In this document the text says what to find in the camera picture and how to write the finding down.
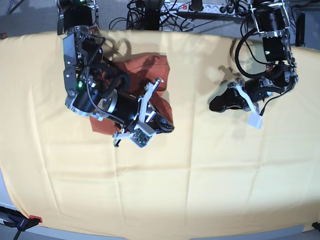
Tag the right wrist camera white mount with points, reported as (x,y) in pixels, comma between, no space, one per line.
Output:
(139,132)

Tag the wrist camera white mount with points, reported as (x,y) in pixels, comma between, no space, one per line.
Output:
(139,132)
(255,119)

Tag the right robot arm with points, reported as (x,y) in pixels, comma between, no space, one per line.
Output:
(96,87)

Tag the white power strip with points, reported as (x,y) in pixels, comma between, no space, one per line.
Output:
(209,11)

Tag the black centre stand post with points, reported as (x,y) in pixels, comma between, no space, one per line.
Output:
(151,19)

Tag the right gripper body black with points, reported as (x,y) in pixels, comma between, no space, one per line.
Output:
(120,108)

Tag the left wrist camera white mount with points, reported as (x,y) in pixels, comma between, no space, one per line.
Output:
(255,119)

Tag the black upright box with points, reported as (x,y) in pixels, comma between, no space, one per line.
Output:
(300,30)

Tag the black bar clamp red pad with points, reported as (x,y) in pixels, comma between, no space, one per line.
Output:
(16,220)

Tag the black clamp right corner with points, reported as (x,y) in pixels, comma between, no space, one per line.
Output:
(316,226)

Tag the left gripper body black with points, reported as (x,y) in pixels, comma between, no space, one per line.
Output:
(257,90)

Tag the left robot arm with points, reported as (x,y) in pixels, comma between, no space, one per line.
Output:
(271,23)

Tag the yellow table cloth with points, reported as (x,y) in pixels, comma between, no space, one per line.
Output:
(213,176)

